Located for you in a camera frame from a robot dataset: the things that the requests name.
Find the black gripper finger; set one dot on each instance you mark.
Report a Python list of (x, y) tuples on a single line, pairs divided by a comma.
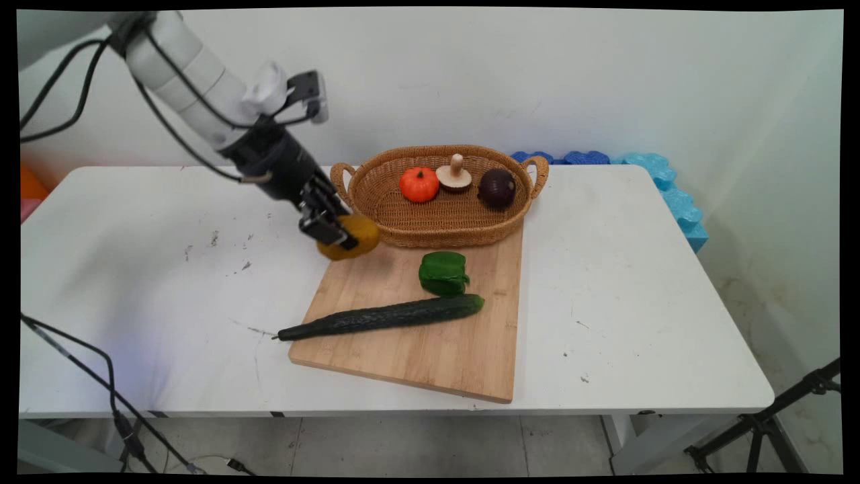
[(326, 228), (332, 198)]

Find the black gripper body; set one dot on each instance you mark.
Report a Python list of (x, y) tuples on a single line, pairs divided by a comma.
[(275, 161)]

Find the brown yellow toy potato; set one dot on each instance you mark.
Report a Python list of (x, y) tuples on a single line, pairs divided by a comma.
[(366, 235)]

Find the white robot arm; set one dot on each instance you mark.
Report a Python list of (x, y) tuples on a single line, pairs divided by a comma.
[(181, 74)]

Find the orange toy pumpkin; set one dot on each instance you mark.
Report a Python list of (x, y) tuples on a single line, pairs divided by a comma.
[(418, 185)]

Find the dark green toy cucumber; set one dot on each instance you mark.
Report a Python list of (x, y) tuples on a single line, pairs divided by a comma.
[(390, 316)]

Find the woven wicker basket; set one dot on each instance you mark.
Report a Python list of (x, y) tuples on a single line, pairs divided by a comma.
[(440, 215)]

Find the beige toy mushroom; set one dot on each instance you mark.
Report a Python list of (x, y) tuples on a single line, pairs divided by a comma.
[(455, 175)]

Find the green toy bell pepper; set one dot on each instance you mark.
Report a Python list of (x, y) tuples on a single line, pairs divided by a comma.
[(443, 272)]

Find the wooden cutting board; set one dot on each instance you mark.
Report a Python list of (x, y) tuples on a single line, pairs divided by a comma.
[(416, 356)]

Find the dark purple toy onion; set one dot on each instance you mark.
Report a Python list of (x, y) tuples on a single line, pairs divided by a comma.
[(497, 188)]

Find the dark blue foam mat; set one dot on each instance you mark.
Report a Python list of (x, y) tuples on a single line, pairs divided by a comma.
[(586, 158), (532, 156)]

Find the orange object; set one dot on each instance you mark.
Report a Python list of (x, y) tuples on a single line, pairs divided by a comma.
[(32, 185)]

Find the light blue foam mat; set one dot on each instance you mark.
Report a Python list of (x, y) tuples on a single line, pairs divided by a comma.
[(675, 202)]

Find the white table leg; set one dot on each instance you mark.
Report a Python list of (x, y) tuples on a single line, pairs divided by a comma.
[(638, 444), (60, 447)]

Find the black tripod stand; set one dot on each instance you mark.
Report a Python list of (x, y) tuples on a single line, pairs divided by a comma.
[(759, 423)]

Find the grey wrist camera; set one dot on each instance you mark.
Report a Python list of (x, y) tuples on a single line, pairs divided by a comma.
[(310, 94)]

